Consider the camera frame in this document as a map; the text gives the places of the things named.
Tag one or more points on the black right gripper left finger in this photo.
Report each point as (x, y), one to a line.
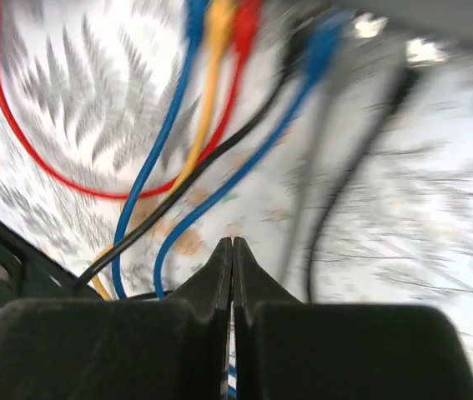
(175, 348)

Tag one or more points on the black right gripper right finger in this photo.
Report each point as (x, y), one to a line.
(287, 349)

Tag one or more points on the black network switch box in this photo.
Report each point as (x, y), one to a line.
(449, 20)

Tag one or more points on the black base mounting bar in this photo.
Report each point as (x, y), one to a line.
(26, 272)

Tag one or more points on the floral table mat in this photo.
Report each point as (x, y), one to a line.
(89, 84)

